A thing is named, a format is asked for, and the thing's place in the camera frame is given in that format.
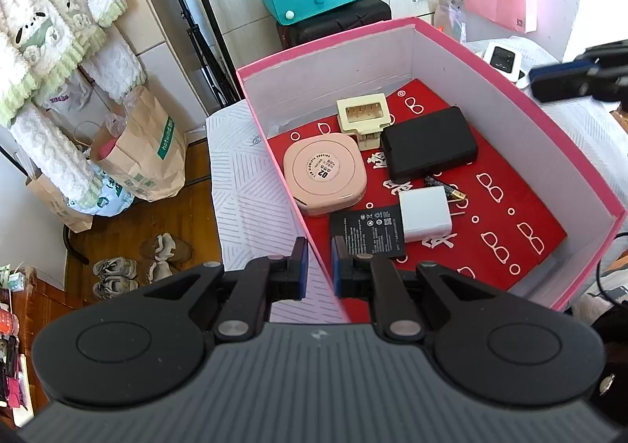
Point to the pink rounded square case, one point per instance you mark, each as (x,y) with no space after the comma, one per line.
(321,173)

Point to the black power bank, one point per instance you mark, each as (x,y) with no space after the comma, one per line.
(427,144)

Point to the black gold AA battery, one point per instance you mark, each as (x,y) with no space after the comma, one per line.
(454,193)

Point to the clear plastic bag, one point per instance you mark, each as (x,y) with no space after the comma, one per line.
(449,16)

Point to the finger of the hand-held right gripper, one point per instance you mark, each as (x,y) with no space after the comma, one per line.
(564,90)
(564,71)

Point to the white bag purple print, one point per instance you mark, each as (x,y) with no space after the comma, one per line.
(73,102)

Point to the grey sneaker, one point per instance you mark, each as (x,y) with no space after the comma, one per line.
(115,288)
(115,268)

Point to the pink cardboard box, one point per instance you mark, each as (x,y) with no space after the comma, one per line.
(441,55)

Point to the blue white plastic bag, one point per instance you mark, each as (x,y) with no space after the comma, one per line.
(110,195)

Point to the brown paper bag green print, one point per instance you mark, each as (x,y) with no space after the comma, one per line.
(147,153)

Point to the red cloth with glasses print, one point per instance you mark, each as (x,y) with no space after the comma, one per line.
(515,207)

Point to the white charger plug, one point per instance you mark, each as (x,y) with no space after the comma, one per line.
(424,215)

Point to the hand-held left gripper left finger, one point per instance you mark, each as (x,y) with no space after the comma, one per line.
(304,271)

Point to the black suitcase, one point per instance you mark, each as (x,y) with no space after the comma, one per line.
(343,18)

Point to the white fluffy robe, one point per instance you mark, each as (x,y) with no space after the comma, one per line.
(39,6)

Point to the cream hair claw clip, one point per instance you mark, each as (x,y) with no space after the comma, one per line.
(363,112)

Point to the black clothes rack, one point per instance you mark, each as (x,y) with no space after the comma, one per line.
(206,45)

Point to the plain brown paper bag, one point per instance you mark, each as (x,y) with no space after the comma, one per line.
(54,207)

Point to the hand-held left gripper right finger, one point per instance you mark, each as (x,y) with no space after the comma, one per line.
(336,271)

